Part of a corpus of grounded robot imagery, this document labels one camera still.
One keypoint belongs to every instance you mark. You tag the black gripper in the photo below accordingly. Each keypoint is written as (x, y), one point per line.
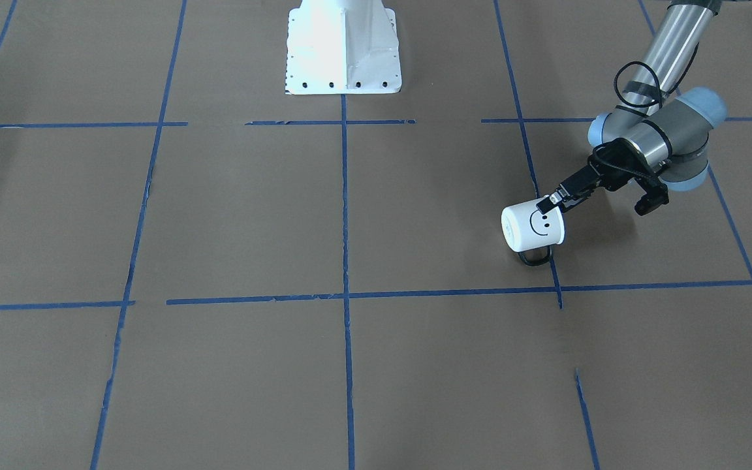
(601, 175)

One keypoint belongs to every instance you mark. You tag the white smiley face mug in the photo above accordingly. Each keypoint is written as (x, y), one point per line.
(531, 235)

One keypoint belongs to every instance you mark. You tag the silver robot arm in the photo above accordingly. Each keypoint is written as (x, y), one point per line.
(653, 136)

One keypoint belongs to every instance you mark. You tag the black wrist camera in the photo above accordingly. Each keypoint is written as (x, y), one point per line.
(655, 195)

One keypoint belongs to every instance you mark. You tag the white camera mast pedestal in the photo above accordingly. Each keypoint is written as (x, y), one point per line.
(342, 48)

